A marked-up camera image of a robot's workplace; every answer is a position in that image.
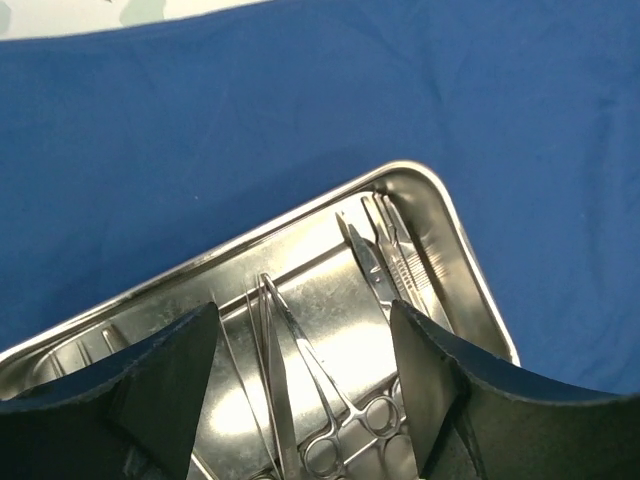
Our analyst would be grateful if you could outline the thin steel forceps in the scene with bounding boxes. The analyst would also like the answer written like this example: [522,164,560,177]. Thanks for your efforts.
[221,296,282,479]

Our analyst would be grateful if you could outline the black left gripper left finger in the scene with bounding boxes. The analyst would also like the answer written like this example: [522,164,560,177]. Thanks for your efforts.
[1,302,220,479]

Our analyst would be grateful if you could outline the stainless steel tray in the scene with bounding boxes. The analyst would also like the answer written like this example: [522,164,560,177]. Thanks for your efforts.
[1,161,519,479]

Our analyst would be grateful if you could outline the steel scissors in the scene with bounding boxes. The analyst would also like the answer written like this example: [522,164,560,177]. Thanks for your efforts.
[336,212,396,322]

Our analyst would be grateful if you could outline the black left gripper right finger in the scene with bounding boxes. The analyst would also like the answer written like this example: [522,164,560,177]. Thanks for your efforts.
[390,301,639,479]

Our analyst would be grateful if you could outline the wide steel tweezers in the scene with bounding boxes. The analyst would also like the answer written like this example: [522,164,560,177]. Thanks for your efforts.
[258,281,301,479]

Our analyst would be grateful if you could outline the steel hemostat clamp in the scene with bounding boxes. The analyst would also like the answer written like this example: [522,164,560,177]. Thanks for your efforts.
[259,273,402,479]

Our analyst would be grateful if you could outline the blue surgical cloth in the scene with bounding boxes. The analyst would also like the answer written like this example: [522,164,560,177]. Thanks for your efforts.
[1,1,639,393]

